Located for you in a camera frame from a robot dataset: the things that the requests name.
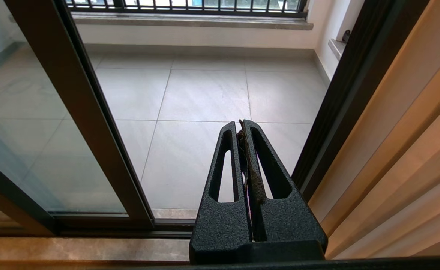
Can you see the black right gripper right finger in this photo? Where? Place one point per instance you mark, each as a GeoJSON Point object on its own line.
{"type": "Point", "coordinates": [291, 225]}

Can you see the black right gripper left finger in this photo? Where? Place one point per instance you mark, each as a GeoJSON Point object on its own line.
{"type": "Point", "coordinates": [220, 225]}

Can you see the sliding glass door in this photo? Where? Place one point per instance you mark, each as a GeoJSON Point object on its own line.
{"type": "Point", "coordinates": [73, 93]}

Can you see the short grey stone window sill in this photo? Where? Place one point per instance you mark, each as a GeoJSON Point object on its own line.
{"type": "Point", "coordinates": [337, 48]}

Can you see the brown framed fixed glass door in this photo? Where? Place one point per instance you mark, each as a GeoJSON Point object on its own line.
{"type": "Point", "coordinates": [17, 198]}

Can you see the long grey stone window sill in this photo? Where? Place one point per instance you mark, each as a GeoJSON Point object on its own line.
{"type": "Point", "coordinates": [189, 20]}

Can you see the wide black window railing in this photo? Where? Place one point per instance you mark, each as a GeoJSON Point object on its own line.
{"type": "Point", "coordinates": [189, 9]}

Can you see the dark door frame with track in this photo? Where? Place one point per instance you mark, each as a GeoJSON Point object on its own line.
{"type": "Point", "coordinates": [355, 82]}

